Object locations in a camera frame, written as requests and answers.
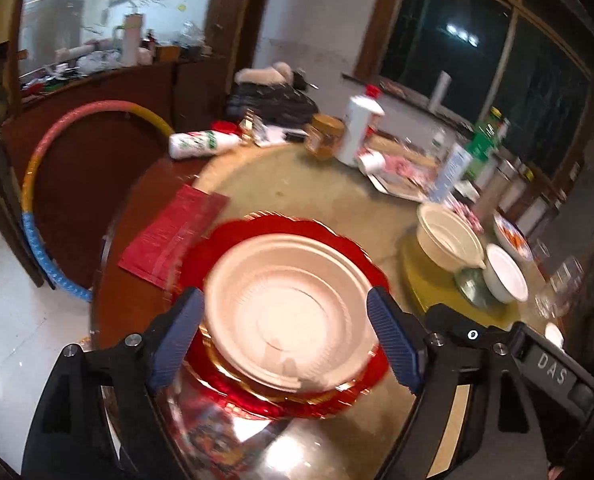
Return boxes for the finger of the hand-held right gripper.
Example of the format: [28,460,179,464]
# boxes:
[424,303,518,351]

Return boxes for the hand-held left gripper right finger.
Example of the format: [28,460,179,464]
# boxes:
[366,286,548,480]

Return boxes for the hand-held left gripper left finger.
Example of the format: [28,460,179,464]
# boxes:
[22,287,207,480]

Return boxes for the small white foam bowl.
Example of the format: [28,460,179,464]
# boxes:
[483,243,529,304]

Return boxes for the small beige plastic bowl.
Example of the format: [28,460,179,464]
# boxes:
[416,203,486,271]

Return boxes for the red scalloped glass plate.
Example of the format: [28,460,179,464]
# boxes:
[184,345,393,422]
[179,216,392,401]

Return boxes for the silver metal disc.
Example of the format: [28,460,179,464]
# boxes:
[453,267,498,308]

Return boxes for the gold glitter turntable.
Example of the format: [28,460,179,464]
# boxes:
[399,235,532,318]

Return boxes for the clear glass pitcher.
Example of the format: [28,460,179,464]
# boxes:
[534,255,585,318]

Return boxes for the blue rimmed white plate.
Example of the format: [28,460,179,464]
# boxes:
[492,211,534,263]

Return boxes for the orange fried food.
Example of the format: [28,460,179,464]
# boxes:
[499,222,528,251]

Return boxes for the red paper packet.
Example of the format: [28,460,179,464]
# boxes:
[118,185,230,288]

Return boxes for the pink wrapped candies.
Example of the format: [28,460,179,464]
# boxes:
[447,197,482,233]

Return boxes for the stainless steel thermos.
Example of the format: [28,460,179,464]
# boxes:
[474,157,525,213]

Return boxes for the wooden cutting board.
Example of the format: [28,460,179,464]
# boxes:
[367,147,443,201]

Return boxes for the white tube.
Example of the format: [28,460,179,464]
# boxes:
[429,142,472,203]

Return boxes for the pink meat slices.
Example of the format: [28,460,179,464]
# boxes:
[384,152,440,186]

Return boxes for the green plastic bottle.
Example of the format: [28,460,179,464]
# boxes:
[464,107,510,183]

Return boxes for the small white cup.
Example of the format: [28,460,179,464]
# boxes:
[358,149,387,175]

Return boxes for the multicolour hula hoop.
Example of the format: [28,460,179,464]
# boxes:
[21,100,175,303]

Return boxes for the white green glue bottle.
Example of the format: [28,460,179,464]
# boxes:
[168,127,243,161]

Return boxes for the dark wooden sideboard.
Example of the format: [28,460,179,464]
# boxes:
[0,55,230,288]

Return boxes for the small gold perfume bottle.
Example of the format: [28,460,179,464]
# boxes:
[241,109,258,147]

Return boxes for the amber jar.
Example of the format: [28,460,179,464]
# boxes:
[304,114,345,161]

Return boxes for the white liquor bottle red cap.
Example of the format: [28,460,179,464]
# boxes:
[336,84,385,167]

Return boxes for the dark jacket with fur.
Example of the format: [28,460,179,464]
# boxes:
[224,61,320,128]

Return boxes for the dark window with grille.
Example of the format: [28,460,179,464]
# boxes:
[357,0,594,181]

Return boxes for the tall white flask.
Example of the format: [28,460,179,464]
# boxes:
[121,12,143,67]

